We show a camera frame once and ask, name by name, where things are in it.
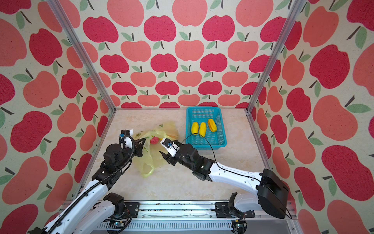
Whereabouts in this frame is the turquoise plastic basket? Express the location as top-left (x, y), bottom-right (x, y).
top-left (185, 107), bottom-right (227, 150)

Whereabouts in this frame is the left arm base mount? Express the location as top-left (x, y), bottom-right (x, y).
top-left (103, 193), bottom-right (140, 218)

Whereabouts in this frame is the yellow plastic bag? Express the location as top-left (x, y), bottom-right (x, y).
top-left (133, 121), bottom-right (179, 178)

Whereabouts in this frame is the red toy apple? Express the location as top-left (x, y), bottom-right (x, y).
top-left (150, 136), bottom-right (160, 145)

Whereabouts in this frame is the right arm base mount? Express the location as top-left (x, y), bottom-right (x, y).
top-left (212, 193), bottom-right (256, 218)

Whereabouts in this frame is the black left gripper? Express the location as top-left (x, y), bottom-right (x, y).
top-left (116, 136), bottom-right (146, 171)

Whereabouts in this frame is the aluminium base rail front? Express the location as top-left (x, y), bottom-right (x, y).
top-left (49, 199), bottom-right (302, 234)

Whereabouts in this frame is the orange yellow toy fruit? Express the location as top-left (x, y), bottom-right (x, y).
top-left (208, 119), bottom-right (217, 133)

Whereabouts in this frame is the yellow toy banana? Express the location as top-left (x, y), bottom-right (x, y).
top-left (191, 122), bottom-right (199, 135)
top-left (199, 122), bottom-right (207, 137)

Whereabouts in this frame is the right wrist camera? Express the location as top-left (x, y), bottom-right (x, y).
top-left (161, 138), bottom-right (180, 158)

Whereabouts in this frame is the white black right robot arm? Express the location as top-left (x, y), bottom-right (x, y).
top-left (161, 138), bottom-right (291, 219)

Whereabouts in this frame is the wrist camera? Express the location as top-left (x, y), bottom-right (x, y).
top-left (161, 138), bottom-right (180, 158)
top-left (119, 130), bottom-right (135, 149)

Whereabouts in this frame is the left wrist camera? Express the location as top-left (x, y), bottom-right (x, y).
top-left (119, 130), bottom-right (135, 149)

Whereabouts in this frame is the aluminium post left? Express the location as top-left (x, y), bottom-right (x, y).
top-left (47, 0), bottom-right (116, 113)

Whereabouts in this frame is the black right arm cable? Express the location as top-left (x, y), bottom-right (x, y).
top-left (178, 133), bottom-right (264, 182)

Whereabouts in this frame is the aluminium post right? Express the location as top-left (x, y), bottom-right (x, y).
top-left (246, 0), bottom-right (307, 116)

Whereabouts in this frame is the aluminium post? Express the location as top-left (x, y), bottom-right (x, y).
top-left (47, 0), bottom-right (116, 113)
top-left (246, 0), bottom-right (307, 116)

